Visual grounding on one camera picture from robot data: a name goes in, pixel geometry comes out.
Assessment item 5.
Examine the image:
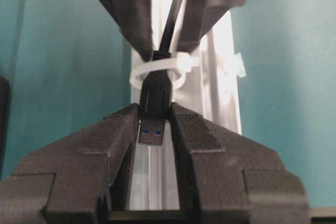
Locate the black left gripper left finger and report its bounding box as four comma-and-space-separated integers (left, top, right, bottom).
1, 104, 138, 223

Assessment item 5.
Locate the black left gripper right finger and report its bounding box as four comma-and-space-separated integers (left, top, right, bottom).
170, 103, 310, 223

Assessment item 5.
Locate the black USB cable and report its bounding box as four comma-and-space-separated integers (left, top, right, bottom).
136, 0, 194, 147

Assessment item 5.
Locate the white zip tie ring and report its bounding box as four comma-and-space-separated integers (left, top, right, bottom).
129, 52, 200, 91

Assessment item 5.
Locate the aluminium extrusion rail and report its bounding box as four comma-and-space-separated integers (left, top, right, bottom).
130, 0, 242, 210

